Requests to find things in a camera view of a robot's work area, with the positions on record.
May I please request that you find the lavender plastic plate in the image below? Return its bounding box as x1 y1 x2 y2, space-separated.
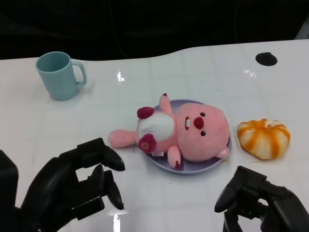
144 98 232 175

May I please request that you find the teal plastic mug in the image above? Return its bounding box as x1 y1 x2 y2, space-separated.
35 51 87 101

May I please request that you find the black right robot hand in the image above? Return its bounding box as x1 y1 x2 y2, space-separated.
214 165 309 232

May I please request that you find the pink plush beaver doll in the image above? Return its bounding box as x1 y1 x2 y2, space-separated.
107 93 230 170

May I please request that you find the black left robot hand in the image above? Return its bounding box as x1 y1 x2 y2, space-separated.
14 137 126 232

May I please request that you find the black backdrop cloth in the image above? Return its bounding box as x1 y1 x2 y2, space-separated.
0 0 309 61

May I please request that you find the black round table grommet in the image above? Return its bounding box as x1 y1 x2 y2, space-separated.
255 52 278 66

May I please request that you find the orange striped white bun toy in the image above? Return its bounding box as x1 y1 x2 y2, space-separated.
236 118 291 160

